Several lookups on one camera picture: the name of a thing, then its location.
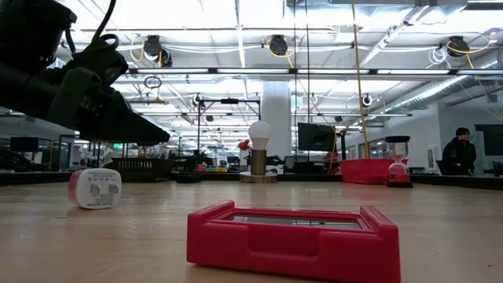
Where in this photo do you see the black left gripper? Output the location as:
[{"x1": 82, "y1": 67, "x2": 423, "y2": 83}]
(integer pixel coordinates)
[{"x1": 49, "y1": 35, "x2": 171, "y2": 143}]

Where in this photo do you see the black plastic tray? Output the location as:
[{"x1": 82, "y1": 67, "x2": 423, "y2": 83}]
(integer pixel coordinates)
[{"x1": 105, "y1": 157, "x2": 174, "y2": 182}]

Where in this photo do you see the black monitor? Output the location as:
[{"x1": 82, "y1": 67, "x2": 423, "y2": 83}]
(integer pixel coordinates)
[
  {"x1": 10, "y1": 137, "x2": 39, "y2": 153},
  {"x1": 297, "y1": 122, "x2": 336, "y2": 153},
  {"x1": 474, "y1": 124, "x2": 503, "y2": 156}
]

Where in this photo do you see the white bulb lamp brass stand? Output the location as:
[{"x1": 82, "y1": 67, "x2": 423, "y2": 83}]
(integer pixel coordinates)
[{"x1": 239, "y1": 120, "x2": 278, "y2": 184}]

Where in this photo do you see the red digital clock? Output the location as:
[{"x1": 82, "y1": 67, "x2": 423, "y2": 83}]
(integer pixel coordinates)
[{"x1": 186, "y1": 200, "x2": 402, "y2": 283}]

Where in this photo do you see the red plastic tray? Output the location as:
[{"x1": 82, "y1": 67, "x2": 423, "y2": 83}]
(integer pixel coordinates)
[{"x1": 338, "y1": 158, "x2": 409, "y2": 185}]

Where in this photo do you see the red sand hourglass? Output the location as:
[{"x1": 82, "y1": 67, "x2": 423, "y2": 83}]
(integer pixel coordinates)
[{"x1": 384, "y1": 135, "x2": 413, "y2": 189}]

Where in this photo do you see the person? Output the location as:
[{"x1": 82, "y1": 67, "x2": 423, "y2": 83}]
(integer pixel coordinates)
[{"x1": 442, "y1": 127, "x2": 477, "y2": 177}]

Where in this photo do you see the pink wall charger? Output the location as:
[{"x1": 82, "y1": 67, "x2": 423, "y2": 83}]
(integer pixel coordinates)
[{"x1": 67, "y1": 167, "x2": 123, "y2": 210}]

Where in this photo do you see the black ceiling cable reel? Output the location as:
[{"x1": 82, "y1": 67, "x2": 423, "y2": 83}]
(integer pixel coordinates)
[
  {"x1": 143, "y1": 34, "x2": 163, "y2": 57},
  {"x1": 269, "y1": 34, "x2": 289, "y2": 56},
  {"x1": 447, "y1": 35, "x2": 471, "y2": 58}
]

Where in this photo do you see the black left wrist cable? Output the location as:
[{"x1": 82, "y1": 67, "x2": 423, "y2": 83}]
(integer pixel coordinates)
[{"x1": 92, "y1": 0, "x2": 119, "y2": 50}]

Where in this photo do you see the yellow cable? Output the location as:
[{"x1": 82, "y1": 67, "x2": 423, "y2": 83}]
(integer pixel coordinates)
[{"x1": 351, "y1": 0, "x2": 371, "y2": 160}]

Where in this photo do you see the black aluminium frame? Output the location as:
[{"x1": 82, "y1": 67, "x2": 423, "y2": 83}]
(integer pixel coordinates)
[{"x1": 0, "y1": 171, "x2": 503, "y2": 192}]

